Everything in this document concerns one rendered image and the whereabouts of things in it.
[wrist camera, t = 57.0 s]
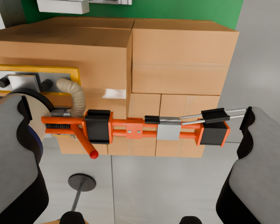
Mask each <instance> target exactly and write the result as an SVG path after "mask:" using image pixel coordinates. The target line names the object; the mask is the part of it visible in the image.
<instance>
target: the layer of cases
mask: <svg viewBox="0 0 280 224"><path fill-rule="evenodd" d="M30 24H34V25H50V26H66V27H82V28H105V29H120V30H132V73H131V97H130V104H129V111H128V117H131V118H143V120H144V116H166V117H179V119H180V117H182V116H190V115H197V114H201V111H203V110H210V109H216V108H217V105H218V102H219V99H220V95H221V92H222V89H223V85H224V82H225V79H226V75H227V73H228V69H229V65H230V62H231V59H232V55H233V52H234V49H235V46H236V42H237V39H238V36H239V33H240V32H239V31H236V30H234V29H231V28H228V27H225V26H223V25H220V24H217V23H209V22H180V21H151V20H135V21H134V20H110V19H81V18H51V19H47V20H42V21H38V22H34V23H30ZM57 140H58V143H59V146H60V150H61V153H62V154H88V153H87V152H86V150H85V149H84V147H83V146H82V144H81V143H80V141H78V140H73V139H72V138H71V137H63V136H57ZM92 145H93V147H94V148H95V149H96V150H97V151H98V153H99V155H120V156H164V157H194V158H201V157H202V155H203V151H204V147H205V145H199V146H197V145H196V143H195V140H194V139H181V138H179V139H178V140H157V139H156V137H142V139H126V136H113V140H112V144H92Z"/></svg>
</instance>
